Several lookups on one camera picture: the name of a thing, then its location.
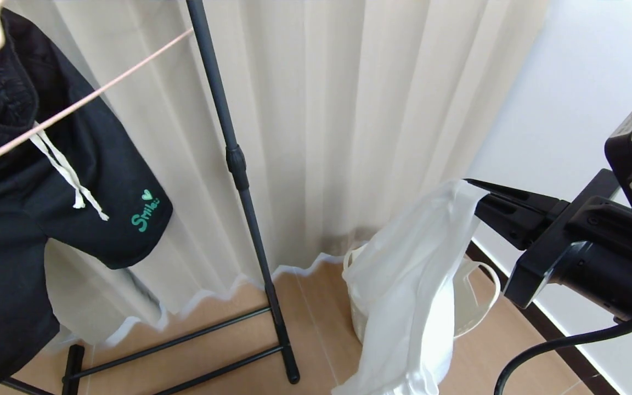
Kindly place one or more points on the white laundry basket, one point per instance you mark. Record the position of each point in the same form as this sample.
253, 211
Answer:
461, 312

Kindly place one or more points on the black clothes rack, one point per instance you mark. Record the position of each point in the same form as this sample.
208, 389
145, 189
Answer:
236, 159

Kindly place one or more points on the beige curtain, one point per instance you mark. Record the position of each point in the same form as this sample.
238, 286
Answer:
349, 109

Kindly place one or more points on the white garment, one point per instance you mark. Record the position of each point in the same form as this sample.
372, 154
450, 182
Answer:
404, 302

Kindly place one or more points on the black shorts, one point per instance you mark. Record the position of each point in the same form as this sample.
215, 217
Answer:
20, 247

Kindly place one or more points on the pink clothes hanger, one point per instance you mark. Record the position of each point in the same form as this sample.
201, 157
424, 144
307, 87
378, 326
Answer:
129, 69

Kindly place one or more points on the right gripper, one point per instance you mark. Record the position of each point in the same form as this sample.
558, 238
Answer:
596, 258

